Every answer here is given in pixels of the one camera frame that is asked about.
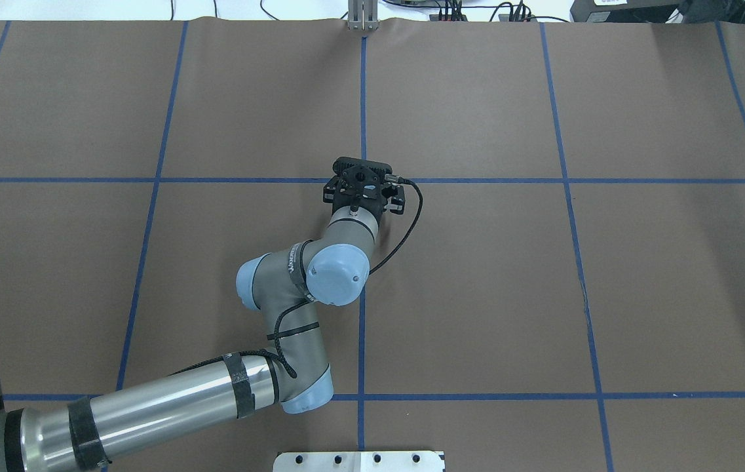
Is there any aluminium frame post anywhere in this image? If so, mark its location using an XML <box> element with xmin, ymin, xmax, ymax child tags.
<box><xmin>346</xmin><ymin>0</ymin><xmax>380</xmax><ymax>32</ymax></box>

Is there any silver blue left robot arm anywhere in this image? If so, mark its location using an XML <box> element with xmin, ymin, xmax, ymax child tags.
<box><xmin>0</xmin><ymin>157</ymin><xmax>417</xmax><ymax>471</ymax></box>

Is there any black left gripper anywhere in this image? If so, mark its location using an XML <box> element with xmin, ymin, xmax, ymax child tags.
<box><xmin>322</xmin><ymin>157</ymin><xmax>406</xmax><ymax>218</ymax></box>

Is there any white camera stand pillar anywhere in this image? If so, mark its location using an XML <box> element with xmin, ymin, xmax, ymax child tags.
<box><xmin>273</xmin><ymin>450</ymin><xmax>446</xmax><ymax>471</ymax></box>

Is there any black box top right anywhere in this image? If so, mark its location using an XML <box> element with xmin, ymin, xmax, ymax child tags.
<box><xmin>569</xmin><ymin>1</ymin><xmax>681</xmax><ymax>24</ymax></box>

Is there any brown paper table mat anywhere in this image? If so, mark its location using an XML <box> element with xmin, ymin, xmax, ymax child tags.
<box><xmin>0</xmin><ymin>18</ymin><xmax>745</xmax><ymax>471</ymax></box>

